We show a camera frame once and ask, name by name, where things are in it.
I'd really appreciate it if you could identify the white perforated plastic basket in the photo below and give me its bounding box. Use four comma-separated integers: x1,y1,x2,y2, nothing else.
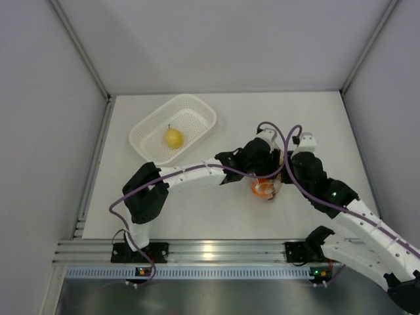
129,94,217,166

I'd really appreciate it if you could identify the aluminium corner frame post right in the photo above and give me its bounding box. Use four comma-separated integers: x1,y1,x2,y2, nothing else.
340,0,402,97

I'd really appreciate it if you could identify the white slotted cable duct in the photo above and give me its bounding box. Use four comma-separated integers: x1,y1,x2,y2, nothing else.
64,265,311,280

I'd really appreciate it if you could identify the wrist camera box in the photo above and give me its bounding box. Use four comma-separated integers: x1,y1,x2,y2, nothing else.
292,133,317,154
256,128,277,144

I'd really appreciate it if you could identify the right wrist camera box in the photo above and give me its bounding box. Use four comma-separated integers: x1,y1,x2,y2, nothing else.
292,133,317,154

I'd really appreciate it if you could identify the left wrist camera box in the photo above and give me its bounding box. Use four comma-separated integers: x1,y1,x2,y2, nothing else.
256,128,277,144

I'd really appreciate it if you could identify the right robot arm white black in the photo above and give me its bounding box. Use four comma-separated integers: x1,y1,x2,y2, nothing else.
284,152,419,314

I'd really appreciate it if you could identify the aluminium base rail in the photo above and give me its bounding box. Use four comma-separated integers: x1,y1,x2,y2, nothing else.
52,239,287,265

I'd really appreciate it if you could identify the aluminium corner frame post left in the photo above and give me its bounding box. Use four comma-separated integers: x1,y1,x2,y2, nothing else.
49,0,112,99

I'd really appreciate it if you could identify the yellow fake pear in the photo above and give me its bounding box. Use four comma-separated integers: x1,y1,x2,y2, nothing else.
165,125,184,150

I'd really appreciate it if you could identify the aluminium corner frame post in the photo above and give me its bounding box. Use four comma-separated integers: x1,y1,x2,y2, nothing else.
340,0,402,97
49,0,112,99

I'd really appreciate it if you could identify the clear zip top bag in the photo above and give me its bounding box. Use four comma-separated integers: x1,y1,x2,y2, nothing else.
250,174,283,202

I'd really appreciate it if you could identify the orange fake fruit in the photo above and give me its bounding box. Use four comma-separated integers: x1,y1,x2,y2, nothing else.
251,178,275,200

